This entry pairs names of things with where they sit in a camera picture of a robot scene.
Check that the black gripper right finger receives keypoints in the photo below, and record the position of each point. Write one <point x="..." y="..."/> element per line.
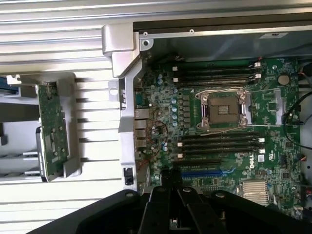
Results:
<point x="187" y="207"/>

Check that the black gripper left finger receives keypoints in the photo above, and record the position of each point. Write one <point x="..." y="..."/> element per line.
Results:
<point x="158" y="197"/>

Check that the black RAM slot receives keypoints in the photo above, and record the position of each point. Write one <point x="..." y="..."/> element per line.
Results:
<point x="219" y="136"/>
<point x="214" y="83"/>
<point x="219" y="154"/>
<point x="219" y="142"/>
<point x="214" y="67"/>
<point x="219" y="148"/>
<point x="214" y="77"/>
<point x="214" y="72"/>

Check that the blue expansion slot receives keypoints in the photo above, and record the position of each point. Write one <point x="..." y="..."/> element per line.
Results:
<point x="202" y="174"/>

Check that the silver finned chipset heatsink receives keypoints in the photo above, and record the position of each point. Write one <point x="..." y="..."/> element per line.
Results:
<point x="254" y="192"/>

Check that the silver rear port stack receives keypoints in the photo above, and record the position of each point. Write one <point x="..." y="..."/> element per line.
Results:
<point x="141" y="129"/>

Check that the green Dell motherboard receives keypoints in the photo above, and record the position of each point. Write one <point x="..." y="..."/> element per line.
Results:
<point x="268" y="151"/>

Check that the black and silver disk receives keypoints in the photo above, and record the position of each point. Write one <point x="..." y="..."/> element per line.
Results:
<point x="40" y="156"/>

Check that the green circuit card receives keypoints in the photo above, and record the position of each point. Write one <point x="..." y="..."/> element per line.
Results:
<point x="53" y="122"/>

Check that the grey parts rack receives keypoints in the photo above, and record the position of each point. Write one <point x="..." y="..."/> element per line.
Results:
<point x="72" y="97"/>

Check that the silver open PC case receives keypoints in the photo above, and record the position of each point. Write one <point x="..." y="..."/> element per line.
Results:
<point x="126" y="61"/>

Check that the round coin cell battery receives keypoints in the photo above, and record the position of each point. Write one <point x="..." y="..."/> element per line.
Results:
<point x="283" y="79"/>

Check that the CPU socket with metal frame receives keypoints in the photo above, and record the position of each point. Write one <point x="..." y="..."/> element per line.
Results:
<point x="223" y="109"/>

